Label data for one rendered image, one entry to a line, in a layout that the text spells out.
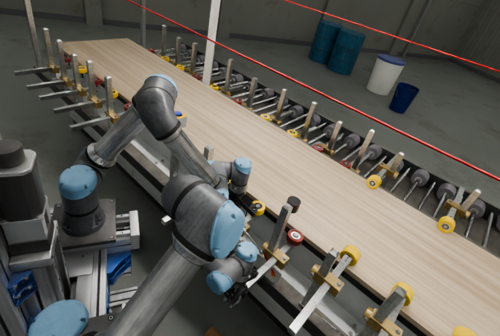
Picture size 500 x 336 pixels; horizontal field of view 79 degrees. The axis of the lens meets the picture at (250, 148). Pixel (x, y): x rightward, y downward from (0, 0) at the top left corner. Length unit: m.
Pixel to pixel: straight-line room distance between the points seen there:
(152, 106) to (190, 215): 0.41
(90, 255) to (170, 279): 0.69
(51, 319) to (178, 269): 0.32
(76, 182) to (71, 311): 0.45
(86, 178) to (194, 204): 0.58
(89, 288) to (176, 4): 6.92
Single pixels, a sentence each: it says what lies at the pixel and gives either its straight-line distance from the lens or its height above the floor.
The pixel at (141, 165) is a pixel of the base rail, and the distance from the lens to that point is 2.13.
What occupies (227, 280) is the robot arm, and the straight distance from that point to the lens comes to 1.05.
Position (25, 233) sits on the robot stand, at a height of 1.33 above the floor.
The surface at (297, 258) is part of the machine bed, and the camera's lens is 1.77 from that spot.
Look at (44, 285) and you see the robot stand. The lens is 1.10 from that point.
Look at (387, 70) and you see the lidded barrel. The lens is 6.76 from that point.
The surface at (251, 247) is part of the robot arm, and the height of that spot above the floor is 1.18.
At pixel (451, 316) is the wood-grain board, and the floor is 0.90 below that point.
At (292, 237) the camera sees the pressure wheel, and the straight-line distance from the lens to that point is 1.55.
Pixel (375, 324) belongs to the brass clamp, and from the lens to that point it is 1.40.
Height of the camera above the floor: 2.03
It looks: 33 degrees down
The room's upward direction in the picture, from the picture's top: 13 degrees clockwise
